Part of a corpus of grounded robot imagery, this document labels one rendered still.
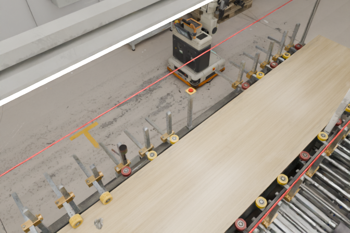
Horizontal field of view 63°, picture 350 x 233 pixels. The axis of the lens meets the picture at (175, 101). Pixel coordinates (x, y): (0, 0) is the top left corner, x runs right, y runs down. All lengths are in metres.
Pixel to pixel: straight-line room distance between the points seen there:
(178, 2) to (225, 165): 1.52
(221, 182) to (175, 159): 0.42
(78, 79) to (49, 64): 3.58
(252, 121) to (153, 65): 2.33
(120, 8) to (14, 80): 0.44
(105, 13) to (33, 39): 0.26
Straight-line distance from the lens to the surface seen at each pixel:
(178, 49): 4.12
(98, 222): 2.26
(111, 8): 1.10
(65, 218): 2.59
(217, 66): 4.27
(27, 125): 4.28
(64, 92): 4.51
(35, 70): 1.05
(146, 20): 1.20
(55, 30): 1.04
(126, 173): 2.40
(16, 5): 4.32
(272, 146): 2.63
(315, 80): 3.36
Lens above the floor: 2.99
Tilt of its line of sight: 48 degrees down
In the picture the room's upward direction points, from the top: 1 degrees counter-clockwise
